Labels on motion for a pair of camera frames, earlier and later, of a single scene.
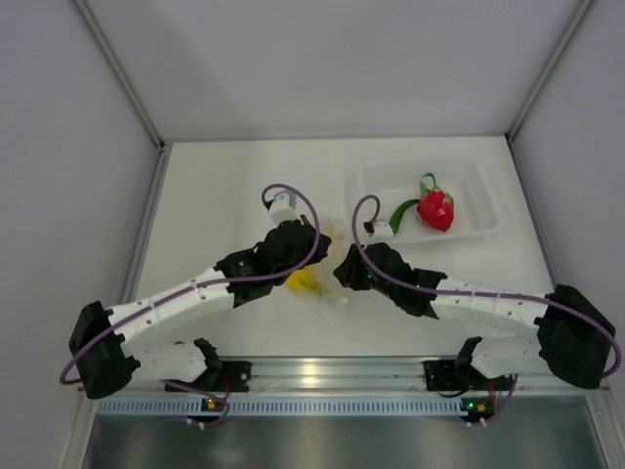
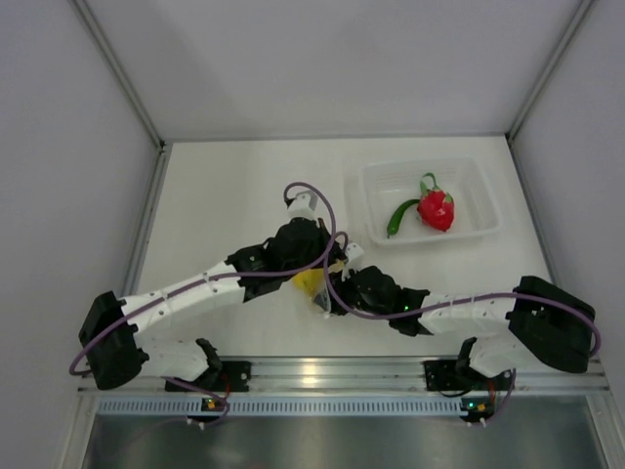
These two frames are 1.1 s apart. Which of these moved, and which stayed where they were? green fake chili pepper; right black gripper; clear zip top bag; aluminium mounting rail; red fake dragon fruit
Moved: right black gripper; clear zip top bag
Stayed: green fake chili pepper; red fake dragon fruit; aluminium mounting rail
